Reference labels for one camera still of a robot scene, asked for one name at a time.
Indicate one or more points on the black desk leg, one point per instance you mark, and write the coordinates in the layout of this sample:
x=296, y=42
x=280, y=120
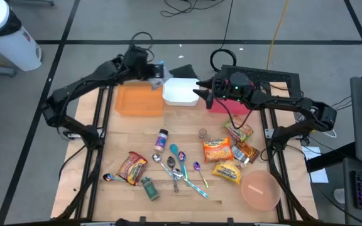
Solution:
x=328, y=158

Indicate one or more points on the rainbow metal spoon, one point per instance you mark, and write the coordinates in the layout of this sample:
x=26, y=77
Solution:
x=182, y=156

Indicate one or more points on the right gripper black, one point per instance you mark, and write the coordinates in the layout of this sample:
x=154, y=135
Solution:
x=222, y=89

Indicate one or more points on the red plastic tray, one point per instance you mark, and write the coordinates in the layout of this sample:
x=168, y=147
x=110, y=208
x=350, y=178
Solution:
x=228, y=108

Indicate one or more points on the metal table bracket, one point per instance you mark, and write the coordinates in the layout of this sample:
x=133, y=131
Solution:
x=71, y=135
x=269, y=133

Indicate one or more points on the green yellow ramen packet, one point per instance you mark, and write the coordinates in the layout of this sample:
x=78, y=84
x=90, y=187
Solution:
x=238, y=129

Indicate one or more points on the white trash can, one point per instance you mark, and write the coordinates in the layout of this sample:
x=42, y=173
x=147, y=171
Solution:
x=14, y=47

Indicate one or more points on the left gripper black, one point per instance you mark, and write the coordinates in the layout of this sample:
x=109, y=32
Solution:
x=152, y=71

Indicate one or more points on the teal plastic spoon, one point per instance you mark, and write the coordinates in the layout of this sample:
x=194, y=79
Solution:
x=174, y=148

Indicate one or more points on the black table clamp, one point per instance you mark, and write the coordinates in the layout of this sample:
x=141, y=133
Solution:
x=230, y=220
x=142, y=219

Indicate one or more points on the dark silver spoon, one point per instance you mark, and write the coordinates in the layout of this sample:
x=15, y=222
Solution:
x=171, y=162

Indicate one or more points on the green spice jar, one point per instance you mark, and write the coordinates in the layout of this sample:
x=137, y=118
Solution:
x=150, y=188

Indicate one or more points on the black perforated panel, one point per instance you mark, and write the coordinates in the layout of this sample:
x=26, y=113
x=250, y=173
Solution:
x=262, y=73

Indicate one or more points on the white paper sheet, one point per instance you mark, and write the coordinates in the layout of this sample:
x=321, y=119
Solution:
x=320, y=176

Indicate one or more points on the iridescent purple blue spoon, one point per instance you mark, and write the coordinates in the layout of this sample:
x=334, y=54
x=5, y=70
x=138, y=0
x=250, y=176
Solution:
x=107, y=177

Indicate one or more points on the black wedge panel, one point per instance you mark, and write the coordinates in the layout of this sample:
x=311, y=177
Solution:
x=184, y=71

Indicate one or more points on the red yellow ramen packet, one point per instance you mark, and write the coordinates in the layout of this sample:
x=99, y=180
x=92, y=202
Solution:
x=132, y=168

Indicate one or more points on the purple label spice jar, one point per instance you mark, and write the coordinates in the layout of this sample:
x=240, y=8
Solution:
x=161, y=141

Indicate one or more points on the pink plastic bowl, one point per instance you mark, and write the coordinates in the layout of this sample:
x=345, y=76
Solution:
x=260, y=201

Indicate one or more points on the orange chicken ramen packet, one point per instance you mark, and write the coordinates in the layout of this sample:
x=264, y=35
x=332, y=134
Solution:
x=217, y=150

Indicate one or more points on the tan lid glass jar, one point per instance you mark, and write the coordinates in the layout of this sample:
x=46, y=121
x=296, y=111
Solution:
x=203, y=133

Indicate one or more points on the black table frame rail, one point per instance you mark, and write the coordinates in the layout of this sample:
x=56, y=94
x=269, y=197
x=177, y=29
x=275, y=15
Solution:
x=291, y=201
x=96, y=175

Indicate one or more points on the orange plastic tray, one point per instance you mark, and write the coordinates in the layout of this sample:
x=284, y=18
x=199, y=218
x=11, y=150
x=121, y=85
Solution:
x=137, y=100

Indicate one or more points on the white plastic container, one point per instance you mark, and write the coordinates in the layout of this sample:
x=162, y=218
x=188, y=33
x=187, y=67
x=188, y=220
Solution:
x=181, y=92

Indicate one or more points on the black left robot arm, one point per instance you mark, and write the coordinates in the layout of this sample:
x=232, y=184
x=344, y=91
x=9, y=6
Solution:
x=86, y=84

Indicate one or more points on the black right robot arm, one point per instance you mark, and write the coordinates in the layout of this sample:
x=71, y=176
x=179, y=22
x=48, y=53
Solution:
x=281, y=100

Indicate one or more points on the brown orange snack packet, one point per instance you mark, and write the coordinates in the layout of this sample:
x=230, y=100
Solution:
x=251, y=152

